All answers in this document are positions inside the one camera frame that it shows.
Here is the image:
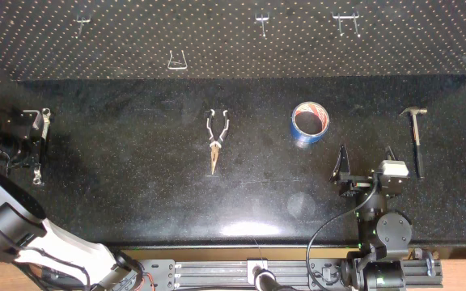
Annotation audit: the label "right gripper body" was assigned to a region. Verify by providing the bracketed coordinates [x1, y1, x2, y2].
[335, 173, 405, 199]

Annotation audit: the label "wrench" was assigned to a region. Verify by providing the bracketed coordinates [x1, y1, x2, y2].
[32, 107, 53, 187]

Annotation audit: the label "black pegboard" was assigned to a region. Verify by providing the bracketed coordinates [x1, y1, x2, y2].
[0, 0, 466, 81]

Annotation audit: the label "hammer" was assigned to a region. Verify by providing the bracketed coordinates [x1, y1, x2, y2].
[399, 106, 429, 180]

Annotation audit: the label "roll of blue tape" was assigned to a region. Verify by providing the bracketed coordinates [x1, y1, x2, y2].
[290, 100, 331, 146]

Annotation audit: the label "pliers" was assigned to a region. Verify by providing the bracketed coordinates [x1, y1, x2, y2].
[205, 108, 231, 176]

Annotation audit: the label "metal hook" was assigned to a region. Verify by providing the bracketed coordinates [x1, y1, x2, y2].
[331, 11, 362, 39]
[254, 13, 270, 39]
[167, 49, 189, 71]
[75, 15, 92, 38]

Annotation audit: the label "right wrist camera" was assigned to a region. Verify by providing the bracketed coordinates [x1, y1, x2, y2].
[378, 159, 410, 178]

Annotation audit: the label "black cable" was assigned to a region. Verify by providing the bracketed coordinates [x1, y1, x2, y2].
[305, 180, 380, 291]
[12, 245, 93, 291]

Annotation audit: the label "mounting rail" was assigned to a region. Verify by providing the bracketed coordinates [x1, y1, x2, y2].
[133, 247, 445, 291]

